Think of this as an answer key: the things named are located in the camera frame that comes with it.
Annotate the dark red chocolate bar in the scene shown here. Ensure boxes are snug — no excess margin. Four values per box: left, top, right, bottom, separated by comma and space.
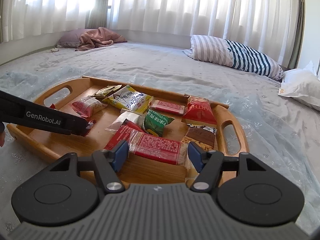
104, 120, 144, 150

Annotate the brown peanut bar packet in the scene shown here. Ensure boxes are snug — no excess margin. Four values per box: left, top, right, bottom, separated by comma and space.
182, 125, 216, 151

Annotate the red wafer packet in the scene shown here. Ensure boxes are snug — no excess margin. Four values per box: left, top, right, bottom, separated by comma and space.
129, 130, 187, 166
150, 100, 185, 115

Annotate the pink white cake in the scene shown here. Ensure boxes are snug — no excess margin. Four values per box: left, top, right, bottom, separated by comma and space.
105, 110, 144, 132

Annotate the green wasabi pea packet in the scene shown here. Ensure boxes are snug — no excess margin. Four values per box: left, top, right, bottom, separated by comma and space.
142, 109, 175, 137

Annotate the red crinkled snack bag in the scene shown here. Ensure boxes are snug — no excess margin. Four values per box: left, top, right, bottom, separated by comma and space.
182, 95, 217, 126

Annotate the yellow white snack bag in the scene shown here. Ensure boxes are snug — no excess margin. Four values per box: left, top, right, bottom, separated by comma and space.
102, 85, 153, 114

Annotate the pink seaweed roll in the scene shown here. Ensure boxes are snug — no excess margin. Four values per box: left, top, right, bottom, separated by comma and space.
71, 96, 107, 118

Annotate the gold snack bar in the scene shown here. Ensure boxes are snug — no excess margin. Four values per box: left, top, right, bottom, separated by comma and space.
92, 85, 122, 99

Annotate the clear peanut candy packet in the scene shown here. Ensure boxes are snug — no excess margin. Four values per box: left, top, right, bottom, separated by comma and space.
184, 157, 199, 187

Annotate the brown red candy bar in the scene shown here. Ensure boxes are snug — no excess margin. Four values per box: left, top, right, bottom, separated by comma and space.
49, 103, 96, 137

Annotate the person's left hand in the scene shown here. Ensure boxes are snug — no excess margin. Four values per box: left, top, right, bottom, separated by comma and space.
0, 122, 5, 147

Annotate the wooden serving tray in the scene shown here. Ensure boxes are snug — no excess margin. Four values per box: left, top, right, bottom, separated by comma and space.
7, 76, 249, 186

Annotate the small item near purple pillow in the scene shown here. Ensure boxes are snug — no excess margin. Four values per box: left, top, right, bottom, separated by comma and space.
50, 48, 60, 53

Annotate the grey bed sheet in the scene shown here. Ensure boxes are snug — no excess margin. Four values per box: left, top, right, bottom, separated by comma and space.
0, 42, 320, 136

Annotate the light blue lace cloth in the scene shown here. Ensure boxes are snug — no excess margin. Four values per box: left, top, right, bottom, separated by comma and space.
1, 62, 319, 233

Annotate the purple pillow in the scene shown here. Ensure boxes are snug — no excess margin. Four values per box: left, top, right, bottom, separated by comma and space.
56, 28, 90, 48

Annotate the pink blanket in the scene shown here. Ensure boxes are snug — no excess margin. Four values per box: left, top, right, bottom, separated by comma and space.
77, 27, 127, 51

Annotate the striped pillow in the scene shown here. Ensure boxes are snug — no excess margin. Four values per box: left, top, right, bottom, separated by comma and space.
183, 35, 284, 81

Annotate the green drape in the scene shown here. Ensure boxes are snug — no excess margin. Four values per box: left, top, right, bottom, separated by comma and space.
86, 0, 108, 29

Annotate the white pillow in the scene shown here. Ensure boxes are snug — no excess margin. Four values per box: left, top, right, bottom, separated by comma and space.
278, 61, 320, 111

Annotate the white sheer curtain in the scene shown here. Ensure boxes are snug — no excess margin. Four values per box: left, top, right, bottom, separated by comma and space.
1, 0, 298, 65

